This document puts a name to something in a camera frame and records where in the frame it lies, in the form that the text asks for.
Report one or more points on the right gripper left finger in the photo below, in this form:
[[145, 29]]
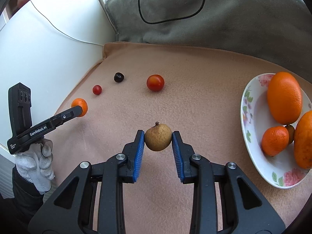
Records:
[[90, 199]]

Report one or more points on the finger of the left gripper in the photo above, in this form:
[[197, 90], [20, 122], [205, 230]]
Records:
[[65, 116]]

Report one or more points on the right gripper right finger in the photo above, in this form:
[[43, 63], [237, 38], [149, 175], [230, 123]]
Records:
[[224, 200]]

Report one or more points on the small red cherry tomato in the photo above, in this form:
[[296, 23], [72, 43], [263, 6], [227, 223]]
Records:
[[97, 90]]

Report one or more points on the dark purple cherry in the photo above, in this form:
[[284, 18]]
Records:
[[118, 77]]

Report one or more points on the small mandarin with stem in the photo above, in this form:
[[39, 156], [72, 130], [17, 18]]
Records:
[[274, 140]]

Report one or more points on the brown longan fruit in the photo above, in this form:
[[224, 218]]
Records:
[[291, 131], [158, 137]]

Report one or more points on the large speckled orange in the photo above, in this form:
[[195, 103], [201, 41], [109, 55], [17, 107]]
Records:
[[303, 142]]

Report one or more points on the large cherry tomato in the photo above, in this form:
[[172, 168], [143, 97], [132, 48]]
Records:
[[155, 82]]

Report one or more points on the smooth bright orange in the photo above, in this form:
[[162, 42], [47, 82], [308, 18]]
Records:
[[284, 98]]

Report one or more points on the left white gloved hand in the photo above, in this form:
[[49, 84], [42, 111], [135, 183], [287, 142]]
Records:
[[35, 165]]

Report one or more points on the peach fleece table cloth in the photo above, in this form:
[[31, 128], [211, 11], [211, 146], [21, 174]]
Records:
[[201, 99]]

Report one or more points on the grey fleece blanket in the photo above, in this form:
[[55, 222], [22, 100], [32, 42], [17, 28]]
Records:
[[278, 31]]

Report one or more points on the black camera module left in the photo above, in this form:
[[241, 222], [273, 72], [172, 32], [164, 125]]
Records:
[[19, 104]]

